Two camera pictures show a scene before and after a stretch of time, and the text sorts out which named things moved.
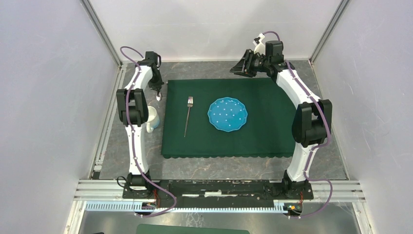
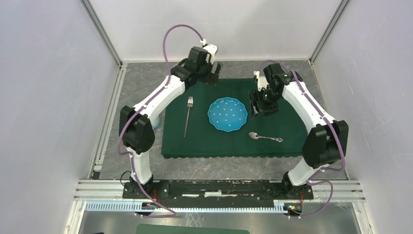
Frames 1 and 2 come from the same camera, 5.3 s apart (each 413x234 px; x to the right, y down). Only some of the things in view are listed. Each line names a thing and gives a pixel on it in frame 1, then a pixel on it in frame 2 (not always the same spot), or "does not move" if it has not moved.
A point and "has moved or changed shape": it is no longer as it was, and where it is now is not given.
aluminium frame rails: x=102 y=190 does not move
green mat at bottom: x=147 y=228 does not move
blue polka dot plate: x=228 y=114 does not move
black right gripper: x=244 y=67 to x=253 y=98
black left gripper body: x=156 y=82 to x=209 y=78
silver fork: x=190 y=104 does not move
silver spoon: x=159 y=96 has moved or changed shape
